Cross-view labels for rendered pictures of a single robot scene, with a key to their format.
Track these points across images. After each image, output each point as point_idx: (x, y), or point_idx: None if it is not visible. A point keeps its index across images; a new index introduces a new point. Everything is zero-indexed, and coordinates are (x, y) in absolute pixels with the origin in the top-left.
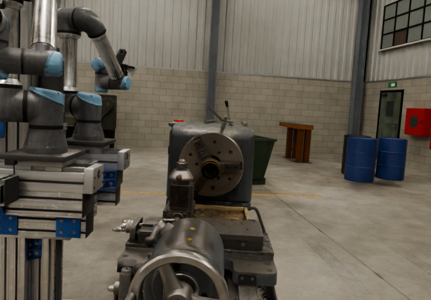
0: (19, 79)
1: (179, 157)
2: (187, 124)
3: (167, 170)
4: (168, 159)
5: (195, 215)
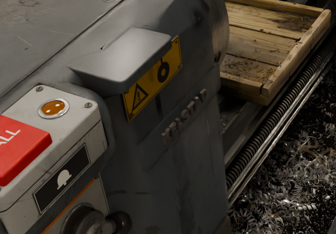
0: None
1: (226, 9)
2: (87, 20)
3: (221, 139)
4: (218, 108)
5: (234, 51)
